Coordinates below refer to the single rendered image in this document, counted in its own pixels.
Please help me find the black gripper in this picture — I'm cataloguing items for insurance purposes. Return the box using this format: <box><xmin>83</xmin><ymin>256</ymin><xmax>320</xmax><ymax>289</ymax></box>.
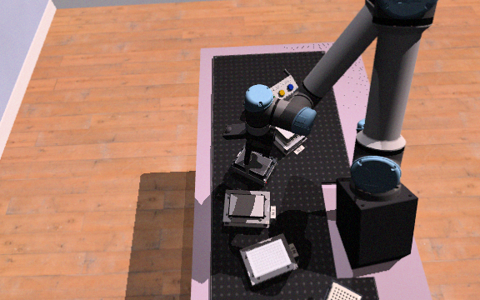
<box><xmin>244</xmin><ymin>125</ymin><xmax>276</xmax><ymax>175</ymax></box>

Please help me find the white button panel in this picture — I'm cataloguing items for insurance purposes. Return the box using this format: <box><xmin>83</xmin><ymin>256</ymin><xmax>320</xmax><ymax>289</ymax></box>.
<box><xmin>269</xmin><ymin>69</ymin><xmax>298</xmax><ymax>101</ymax></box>

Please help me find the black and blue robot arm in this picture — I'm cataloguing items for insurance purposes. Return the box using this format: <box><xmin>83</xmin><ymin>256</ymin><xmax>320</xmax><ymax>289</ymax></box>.
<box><xmin>222</xmin><ymin>0</ymin><xmax>438</xmax><ymax>202</ymax></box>

